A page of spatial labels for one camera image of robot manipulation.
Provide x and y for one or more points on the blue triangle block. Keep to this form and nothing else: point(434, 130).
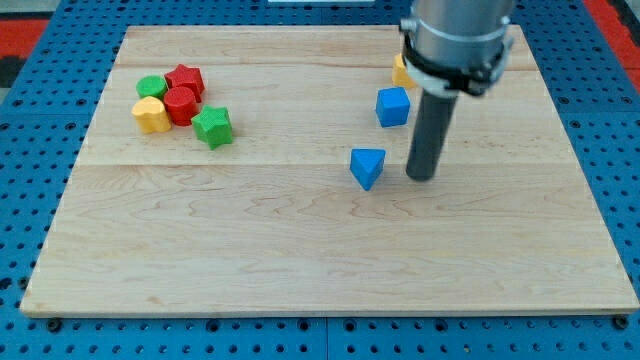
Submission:
point(366, 165)

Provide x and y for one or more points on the yellow block behind arm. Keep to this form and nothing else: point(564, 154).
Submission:
point(399, 76)

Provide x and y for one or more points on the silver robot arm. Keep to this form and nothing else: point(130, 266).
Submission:
point(453, 46)

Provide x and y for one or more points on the blue cube block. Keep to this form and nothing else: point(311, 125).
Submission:
point(392, 107)

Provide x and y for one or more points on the wooden board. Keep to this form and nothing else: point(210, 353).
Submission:
point(275, 225)

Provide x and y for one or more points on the green star block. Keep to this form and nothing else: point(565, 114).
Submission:
point(213, 126)

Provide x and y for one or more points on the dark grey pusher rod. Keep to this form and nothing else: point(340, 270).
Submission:
point(430, 130)

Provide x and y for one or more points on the red cylinder block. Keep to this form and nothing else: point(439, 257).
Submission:
point(181, 105)

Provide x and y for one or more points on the red star block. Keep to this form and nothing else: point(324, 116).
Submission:
point(189, 77)

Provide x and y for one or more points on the yellow heart block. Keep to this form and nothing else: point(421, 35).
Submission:
point(150, 115)

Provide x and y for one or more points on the green cylinder block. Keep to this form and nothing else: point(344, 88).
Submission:
point(152, 86)

